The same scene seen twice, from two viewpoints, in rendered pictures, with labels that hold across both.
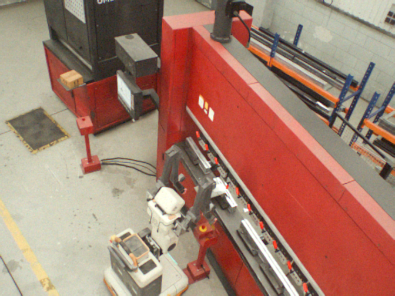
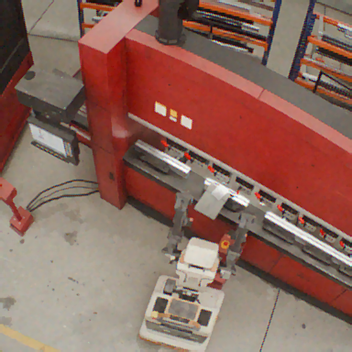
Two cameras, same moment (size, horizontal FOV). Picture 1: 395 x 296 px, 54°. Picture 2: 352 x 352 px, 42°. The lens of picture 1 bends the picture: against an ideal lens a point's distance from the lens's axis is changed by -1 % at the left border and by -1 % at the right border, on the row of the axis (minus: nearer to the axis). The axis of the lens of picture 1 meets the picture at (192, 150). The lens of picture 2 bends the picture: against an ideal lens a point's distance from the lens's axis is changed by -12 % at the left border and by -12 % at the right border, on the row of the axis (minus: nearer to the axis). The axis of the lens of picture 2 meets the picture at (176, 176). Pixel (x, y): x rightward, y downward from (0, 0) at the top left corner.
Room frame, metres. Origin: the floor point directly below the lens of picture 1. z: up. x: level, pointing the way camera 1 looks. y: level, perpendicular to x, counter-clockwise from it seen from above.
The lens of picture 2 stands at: (1.17, 0.99, 4.58)
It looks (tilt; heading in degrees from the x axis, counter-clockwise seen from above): 61 degrees down; 328
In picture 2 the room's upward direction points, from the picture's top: 6 degrees clockwise
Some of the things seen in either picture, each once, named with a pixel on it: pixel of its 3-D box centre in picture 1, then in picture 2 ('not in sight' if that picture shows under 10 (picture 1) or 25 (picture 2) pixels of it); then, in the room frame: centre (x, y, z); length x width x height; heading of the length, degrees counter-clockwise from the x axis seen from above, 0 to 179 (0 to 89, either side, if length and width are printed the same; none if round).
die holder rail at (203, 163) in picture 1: (197, 154); (161, 159); (3.06, -0.06, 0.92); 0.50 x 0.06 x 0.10; 31
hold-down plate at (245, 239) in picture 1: (247, 241); (279, 233); (2.04, -0.61, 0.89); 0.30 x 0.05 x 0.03; 31
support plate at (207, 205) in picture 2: (209, 190); (212, 201); (2.51, -0.22, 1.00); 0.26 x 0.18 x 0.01; 121
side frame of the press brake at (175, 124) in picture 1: (196, 112); (131, 105); (3.51, 0.01, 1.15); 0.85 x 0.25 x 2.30; 121
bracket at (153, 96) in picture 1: (150, 102); (69, 125); (3.56, 0.56, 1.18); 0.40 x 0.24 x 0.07; 31
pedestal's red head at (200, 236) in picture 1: (206, 233); (230, 247); (2.17, -0.23, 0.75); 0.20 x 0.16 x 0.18; 33
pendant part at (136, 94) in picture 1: (130, 94); (55, 137); (3.33, 0.74, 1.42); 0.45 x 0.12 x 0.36; 36
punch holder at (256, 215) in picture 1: (258, 213); (290, 207); (2.09, -0.64, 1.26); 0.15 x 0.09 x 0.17; 31
